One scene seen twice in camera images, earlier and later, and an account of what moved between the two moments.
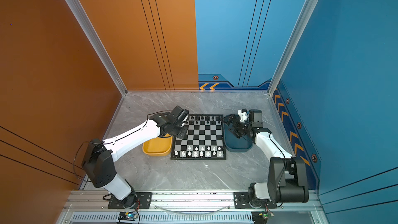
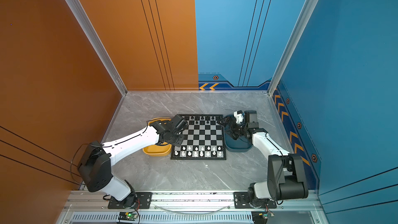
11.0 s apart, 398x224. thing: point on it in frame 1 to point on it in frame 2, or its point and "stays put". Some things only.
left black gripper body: [180, 131] to [178, 139]
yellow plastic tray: [159, 146] stays put
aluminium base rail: [90, 200] stays put
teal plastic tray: [235, 144] stays put
